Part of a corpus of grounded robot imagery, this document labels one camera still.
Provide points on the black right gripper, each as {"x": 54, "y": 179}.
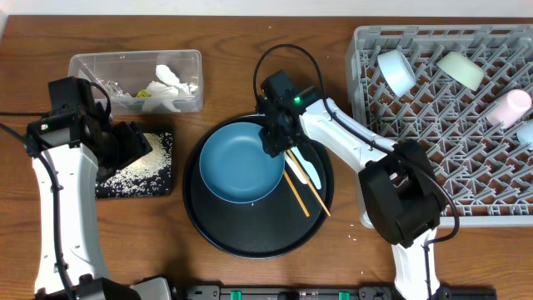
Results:
{"x": 271, "y": 143}

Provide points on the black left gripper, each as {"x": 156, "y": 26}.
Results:
{"x": 137, "y": 143}

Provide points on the silver yellow snack wrapper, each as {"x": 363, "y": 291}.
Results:
{"x": 114, "y": 91}

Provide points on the white plastic knife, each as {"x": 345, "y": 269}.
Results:
{"x": 295, "y": 169}

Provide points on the light blue plastic knife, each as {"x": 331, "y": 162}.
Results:
{"x": 308, "y": 167}

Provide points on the dark blue bowl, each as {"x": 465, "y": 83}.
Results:
{"x": 234, "y": 166}

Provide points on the wooden chopstick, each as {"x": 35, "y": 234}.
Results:
{"x": 309, "y": 182}
{"x": 296, "y": 194}

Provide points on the white napkin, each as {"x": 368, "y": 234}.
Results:
{"x": 168, "y": 87}

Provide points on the light blue small bowl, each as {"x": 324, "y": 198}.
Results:
{"x": 397, "y": 72}

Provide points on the pink cup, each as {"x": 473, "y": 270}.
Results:
{"x": 509, "y": 108}

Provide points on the light blue cup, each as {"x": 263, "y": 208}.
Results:
{"x": 525, "y": 134}

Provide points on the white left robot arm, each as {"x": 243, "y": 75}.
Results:
{"x": 73, "y": 147}

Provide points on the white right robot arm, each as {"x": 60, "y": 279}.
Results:
{"x": 401, "y": 196}

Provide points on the clear plastic waste bin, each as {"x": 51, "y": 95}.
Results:
{"x": 133, "y": 71}

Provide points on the grey dishwasher rack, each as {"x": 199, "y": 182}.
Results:
{"x": 486, "y": 171}

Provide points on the spilled rice pile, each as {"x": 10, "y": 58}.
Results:
{"x": 141, "y": 166}

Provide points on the black rectangular tray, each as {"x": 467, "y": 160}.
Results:
{"x": 145, "y": 179}

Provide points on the round black serving tray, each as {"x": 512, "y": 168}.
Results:
{"x": 270, "y": 227}

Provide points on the black rail at table edge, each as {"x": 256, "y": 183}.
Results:
{"x": 294, "y": 293}

